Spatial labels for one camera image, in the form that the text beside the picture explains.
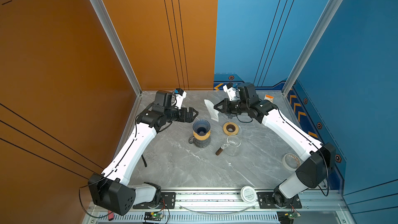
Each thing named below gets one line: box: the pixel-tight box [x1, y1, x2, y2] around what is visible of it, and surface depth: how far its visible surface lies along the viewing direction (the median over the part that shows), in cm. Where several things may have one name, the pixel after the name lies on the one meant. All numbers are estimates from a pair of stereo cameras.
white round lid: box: [240, 185, 257, 204], surface depth 71 cm
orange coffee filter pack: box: [263, 94, 275, 104], surface depth 104 cm
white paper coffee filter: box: [204, 99, 219, 122], surface depth 77 cm
